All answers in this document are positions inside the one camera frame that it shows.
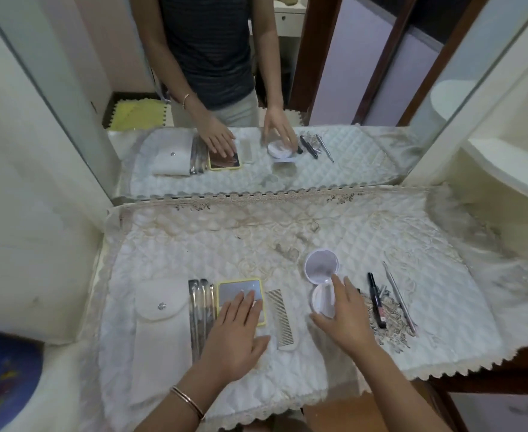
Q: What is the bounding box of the white furry table cover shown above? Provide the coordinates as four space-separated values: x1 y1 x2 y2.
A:
43 183 528 432

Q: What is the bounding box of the black mascara tube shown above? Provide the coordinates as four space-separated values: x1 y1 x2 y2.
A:
366 272 387 329

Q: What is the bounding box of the yellow framed hand mirror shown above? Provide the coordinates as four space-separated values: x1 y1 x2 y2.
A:
215 277 269 328

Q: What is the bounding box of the person's right hand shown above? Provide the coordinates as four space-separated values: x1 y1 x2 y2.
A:
309 273 377 356

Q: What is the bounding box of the white snap button pouch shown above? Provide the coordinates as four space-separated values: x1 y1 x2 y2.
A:
131 278 194 408

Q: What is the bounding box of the white round compact case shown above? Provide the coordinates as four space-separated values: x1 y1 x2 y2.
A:
303 249 342 319

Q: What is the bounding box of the thin gold bracelet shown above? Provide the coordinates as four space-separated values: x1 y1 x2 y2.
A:
170 385 206 422

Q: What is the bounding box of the white quilted lace-trimmed cloth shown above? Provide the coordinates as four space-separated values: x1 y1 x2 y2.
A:
91 186 506 429

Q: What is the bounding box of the beige plastic comb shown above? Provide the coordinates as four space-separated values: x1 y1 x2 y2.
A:
264 288 296 352

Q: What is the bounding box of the white corner shelf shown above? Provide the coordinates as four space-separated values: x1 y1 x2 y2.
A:
460 51 528 250

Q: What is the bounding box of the large wall mirror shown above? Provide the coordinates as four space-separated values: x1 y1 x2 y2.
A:
0 0 528 200

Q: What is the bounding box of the person's left forearm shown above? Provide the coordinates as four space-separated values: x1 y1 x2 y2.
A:
133 375 229 432

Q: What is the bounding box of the blue patterned fabric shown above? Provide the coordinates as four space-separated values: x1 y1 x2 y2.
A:
0 325 44 432

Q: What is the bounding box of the person's right forearm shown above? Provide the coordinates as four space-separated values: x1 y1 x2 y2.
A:
347 342 455 432

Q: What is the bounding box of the person's left hand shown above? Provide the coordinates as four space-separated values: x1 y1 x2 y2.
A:
199 290 272 384

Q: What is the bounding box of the thin metal tool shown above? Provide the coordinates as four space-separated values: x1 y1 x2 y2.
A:
385 271 410 321
383 261 417 335

